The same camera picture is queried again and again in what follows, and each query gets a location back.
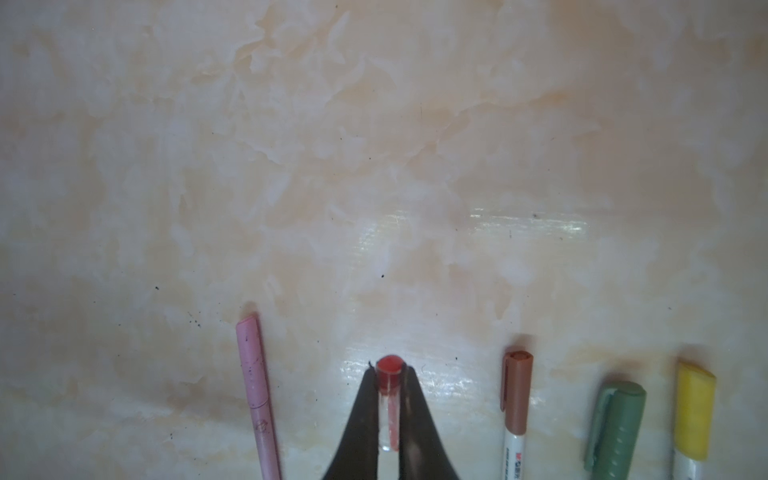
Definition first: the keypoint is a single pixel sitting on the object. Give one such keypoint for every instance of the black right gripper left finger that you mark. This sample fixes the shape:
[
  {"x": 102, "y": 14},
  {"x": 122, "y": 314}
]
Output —
[{"x": 356, "y": 457}]

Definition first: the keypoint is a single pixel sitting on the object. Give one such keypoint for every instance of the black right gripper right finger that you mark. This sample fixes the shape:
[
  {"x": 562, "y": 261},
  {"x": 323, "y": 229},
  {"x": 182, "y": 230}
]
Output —
[{"x": 422, "y": 455}]

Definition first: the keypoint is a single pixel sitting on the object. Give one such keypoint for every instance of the red pen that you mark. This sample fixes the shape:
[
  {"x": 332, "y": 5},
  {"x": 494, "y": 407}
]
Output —
[{"x": 388, "y": 372}]

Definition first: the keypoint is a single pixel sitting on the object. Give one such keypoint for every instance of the white silver pen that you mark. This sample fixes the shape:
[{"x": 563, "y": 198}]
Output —
[{"x": 515, "y": 397}]

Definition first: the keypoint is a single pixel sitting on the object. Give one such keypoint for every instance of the pink pen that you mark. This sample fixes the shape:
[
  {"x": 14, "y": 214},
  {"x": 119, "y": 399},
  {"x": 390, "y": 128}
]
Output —
[{"x": 254, "y": 370}]

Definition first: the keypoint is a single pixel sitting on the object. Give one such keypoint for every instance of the green pen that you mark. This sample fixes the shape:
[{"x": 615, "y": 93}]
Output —
[{"x": 614, "y": 430}]

